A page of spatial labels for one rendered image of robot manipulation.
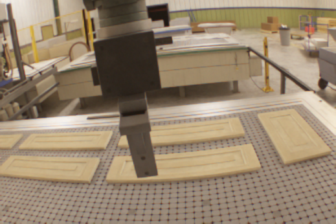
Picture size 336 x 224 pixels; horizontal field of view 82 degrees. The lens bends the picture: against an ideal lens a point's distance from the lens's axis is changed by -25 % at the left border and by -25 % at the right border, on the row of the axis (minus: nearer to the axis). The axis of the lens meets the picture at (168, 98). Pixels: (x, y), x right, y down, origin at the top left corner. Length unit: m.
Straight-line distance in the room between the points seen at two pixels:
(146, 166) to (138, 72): 0.21
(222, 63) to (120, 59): 3.58
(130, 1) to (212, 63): 3.54
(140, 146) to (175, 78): 3.58
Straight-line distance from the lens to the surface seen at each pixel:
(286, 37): 9.21
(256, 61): 4.21
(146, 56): 0.53
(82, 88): 4.47
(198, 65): 4.02
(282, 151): 1.13
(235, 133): 1.27
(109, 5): 0.56
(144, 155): 0.55
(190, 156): 1.12
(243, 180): 0.99
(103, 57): 0.53
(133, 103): 0.51
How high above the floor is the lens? 1.51
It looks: 20 degrees down
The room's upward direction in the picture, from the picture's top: 8 degrees counter-clockwise
